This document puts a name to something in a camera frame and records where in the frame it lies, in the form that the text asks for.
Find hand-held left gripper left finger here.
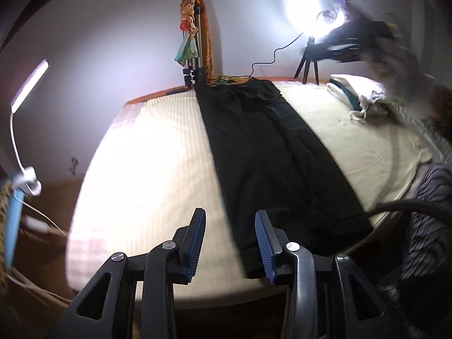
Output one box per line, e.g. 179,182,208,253
60,208,207,339

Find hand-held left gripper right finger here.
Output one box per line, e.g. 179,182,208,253
255,210,407,339

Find black pants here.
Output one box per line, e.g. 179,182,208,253
195,79,374,279

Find person's right forearm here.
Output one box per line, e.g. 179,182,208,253
367,44,452,117

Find white folded garment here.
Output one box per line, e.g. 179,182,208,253
327,74,393,121

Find black mini tripod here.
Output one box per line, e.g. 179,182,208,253
294,37,320,85

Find teal garment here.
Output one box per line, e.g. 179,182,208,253
332,79,368,112

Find folded tripod with cloths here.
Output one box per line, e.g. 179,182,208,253
179,0,217,82

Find silver folded tripod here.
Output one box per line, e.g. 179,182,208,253
182,3,206,87

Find person's striped clothing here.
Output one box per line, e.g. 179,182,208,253
398,162,452,285

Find colourful hanging scarf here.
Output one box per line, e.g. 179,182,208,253
174,21,199,66

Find blue board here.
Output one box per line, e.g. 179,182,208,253
4,179,26,270

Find white clip desk lamp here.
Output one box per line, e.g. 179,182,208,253
10,59,50,197

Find white ring light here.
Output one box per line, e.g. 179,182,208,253
285,0,348,40

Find black ring light cable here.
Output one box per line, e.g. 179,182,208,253
251,31,305,79

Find thick black cable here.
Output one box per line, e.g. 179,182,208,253
367,199,452,220

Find white lamp cable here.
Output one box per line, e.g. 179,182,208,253
20,201,71,239

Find wooden bed frame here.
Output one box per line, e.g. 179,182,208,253
125,75,333,105

